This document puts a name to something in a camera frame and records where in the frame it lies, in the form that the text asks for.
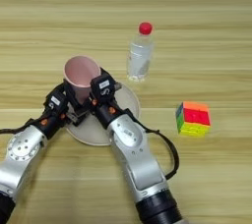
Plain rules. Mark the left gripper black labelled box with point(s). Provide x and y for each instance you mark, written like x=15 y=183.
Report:
x=55 y=101

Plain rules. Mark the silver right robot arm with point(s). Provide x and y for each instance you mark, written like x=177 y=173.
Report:
x=141 y=162

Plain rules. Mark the clear bottle with red cap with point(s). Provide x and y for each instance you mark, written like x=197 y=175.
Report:
x=140 y=57

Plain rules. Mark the multicoloured puzzle cube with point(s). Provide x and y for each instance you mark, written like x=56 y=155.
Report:
x=195 y=118

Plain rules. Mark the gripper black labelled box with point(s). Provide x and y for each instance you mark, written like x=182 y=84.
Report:
x=103 y=87
x=55 y=101

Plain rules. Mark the pink plastic cup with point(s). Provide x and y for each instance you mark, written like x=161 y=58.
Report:
x=82 y=70

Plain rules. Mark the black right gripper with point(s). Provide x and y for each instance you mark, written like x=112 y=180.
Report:
x=111 y=111

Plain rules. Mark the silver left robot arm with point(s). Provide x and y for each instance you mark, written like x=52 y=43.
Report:
x=19 y=156

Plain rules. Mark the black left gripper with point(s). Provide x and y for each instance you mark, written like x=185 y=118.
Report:
x=49 y=124

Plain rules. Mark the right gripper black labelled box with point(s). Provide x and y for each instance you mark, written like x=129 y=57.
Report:
x=103 y=87

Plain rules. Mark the beige round plate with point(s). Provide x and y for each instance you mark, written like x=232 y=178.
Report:
x=95 y=133

